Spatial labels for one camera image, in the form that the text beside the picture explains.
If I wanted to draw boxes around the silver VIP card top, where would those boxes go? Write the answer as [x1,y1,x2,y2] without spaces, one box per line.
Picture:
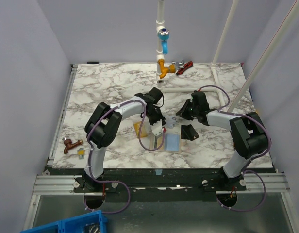
[165,116,177,129]

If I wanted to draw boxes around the beige leather card holder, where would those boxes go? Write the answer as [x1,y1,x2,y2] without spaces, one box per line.
[150,133,182,153]

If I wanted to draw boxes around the gold card with magnetic stripe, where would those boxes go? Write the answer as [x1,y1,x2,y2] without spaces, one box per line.
[151,136,165,150]

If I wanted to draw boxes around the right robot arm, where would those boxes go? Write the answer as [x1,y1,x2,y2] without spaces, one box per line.
[176,91,271,190]

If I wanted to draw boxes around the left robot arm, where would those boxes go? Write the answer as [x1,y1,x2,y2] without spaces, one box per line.
[84,87,166,192]

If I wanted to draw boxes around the black card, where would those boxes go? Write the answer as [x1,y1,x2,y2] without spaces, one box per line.
[181,124,199,141]

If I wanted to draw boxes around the gold card middle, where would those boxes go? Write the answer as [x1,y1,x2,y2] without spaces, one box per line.
[133,121,151,138]

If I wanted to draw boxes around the orange pipe valve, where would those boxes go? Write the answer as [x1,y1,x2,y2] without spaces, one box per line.
[157,59,176,79]

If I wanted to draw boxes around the red black pliers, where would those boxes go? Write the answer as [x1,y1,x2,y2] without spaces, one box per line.
[172,60,194,76]

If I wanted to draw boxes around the blue pipe valve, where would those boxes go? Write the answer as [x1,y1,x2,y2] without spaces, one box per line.
[157,26,170,55]

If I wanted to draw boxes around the brown faucet tap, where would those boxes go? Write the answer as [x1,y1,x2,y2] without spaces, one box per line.
[62,137,83,154]

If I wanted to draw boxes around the blue plastic bin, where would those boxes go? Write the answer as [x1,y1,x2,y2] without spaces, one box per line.
[21,210,107,233]

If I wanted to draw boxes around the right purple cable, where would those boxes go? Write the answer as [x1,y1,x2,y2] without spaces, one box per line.
[198,85,272,212]

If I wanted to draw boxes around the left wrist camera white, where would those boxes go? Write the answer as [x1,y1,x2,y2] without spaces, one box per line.
[151,120,166,137]

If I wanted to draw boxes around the aluminium rail frame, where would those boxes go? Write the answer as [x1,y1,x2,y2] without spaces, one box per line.
[33,63,299,233]

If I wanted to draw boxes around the white PVC pipe frame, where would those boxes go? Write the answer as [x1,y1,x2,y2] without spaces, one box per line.
[156,0,299,111]

